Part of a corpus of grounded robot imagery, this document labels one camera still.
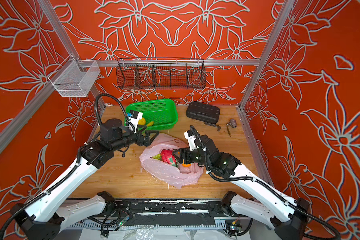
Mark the black wire wall basket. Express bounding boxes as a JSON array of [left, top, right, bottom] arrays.
[[116, 57, 207, 90]]

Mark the white wire mesh basket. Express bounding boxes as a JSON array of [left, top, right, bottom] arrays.
[[48, 55, 100, 97]]

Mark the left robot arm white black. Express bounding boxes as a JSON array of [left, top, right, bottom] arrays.
[[0, 94, 159, 240]]

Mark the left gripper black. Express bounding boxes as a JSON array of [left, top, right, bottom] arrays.
[[112, 122, 159, 152]]

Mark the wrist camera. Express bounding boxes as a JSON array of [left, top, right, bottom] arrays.
[[184, 130, 197, 151], [126, 110, 143, 133]]

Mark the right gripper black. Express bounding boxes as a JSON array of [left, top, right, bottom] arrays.
[[171, 146, 213, 167]]

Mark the dark hex key tool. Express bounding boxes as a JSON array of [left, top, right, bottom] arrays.
[[205, 122, 221, 132]]

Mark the pink plastic bag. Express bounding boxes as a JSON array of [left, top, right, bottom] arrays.
[[140, 133, 203, 189]]

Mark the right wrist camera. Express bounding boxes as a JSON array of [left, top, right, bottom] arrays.
[[184, 130, 197, 151]]

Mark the small metal fitting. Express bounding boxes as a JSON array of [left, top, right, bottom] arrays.
[[227, 119, 237, 129]]

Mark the green plastic basket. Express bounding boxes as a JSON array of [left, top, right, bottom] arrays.
[[126, 99, 179, 131]]

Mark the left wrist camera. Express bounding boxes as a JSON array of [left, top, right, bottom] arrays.
[[126, 110, 143, 133]]

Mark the red green dragon fruit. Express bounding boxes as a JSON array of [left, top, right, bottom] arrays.
[[152, 150, 178, 167]]

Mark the black plastic case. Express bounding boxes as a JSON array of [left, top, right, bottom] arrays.
[[186, 101, 220, 124]]

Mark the yellow lemon fruit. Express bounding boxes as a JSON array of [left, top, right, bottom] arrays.
[[138, 118, 146, 126]]

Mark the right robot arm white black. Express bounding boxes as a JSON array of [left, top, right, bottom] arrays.
[[173, 126, 341, 240]]

